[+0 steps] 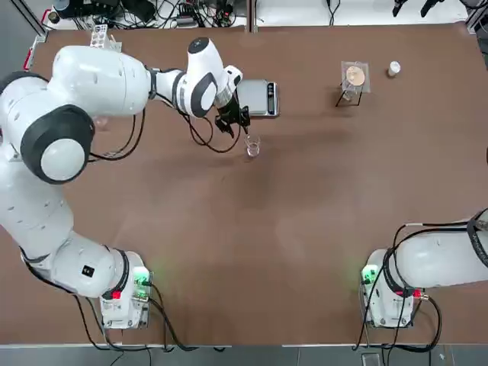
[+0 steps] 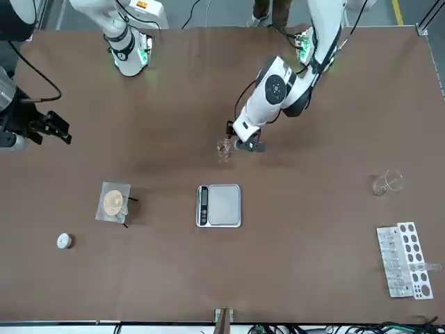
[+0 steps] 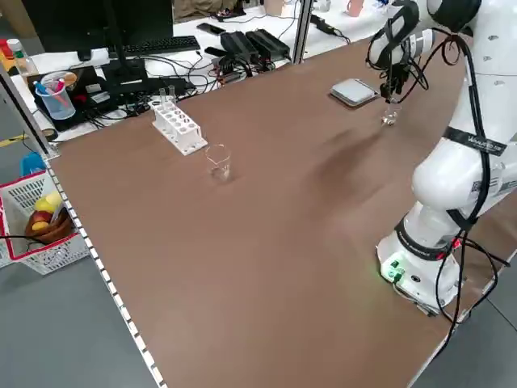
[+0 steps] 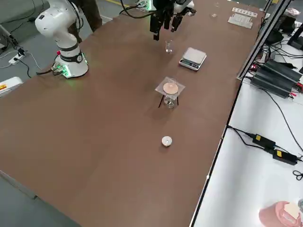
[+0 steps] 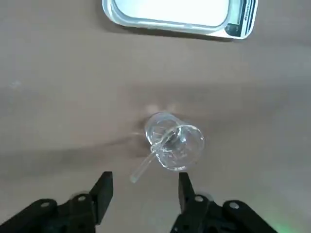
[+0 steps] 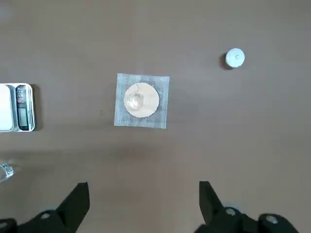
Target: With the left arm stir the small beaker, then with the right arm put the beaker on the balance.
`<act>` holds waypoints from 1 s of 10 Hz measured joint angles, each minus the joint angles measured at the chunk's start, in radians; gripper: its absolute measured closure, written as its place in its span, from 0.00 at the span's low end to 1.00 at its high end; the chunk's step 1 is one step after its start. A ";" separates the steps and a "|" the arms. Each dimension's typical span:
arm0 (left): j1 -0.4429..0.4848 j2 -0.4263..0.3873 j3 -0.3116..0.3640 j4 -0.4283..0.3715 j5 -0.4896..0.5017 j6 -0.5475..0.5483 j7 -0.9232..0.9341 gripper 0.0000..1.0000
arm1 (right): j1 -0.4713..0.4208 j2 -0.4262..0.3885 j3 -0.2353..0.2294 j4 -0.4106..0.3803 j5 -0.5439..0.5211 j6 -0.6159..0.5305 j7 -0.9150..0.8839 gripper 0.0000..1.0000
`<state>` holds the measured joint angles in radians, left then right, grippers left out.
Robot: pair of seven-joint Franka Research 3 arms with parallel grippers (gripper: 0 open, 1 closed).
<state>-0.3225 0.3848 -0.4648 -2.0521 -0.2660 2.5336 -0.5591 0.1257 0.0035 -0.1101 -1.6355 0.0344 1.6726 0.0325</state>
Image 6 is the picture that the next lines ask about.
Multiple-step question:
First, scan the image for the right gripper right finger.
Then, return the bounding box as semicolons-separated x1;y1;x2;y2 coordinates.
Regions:
194;181;300;233

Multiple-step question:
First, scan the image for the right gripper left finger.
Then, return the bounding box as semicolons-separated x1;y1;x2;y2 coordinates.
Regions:
0;182;90;233

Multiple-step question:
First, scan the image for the small glass beaker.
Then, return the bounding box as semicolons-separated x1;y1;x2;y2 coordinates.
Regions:
0;162;15;184

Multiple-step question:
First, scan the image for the silver digital balance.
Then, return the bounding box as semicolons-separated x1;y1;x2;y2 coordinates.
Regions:
0;83;36;133

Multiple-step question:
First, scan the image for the white lamp cap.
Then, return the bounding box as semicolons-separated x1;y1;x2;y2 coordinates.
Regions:
225;48;246;70

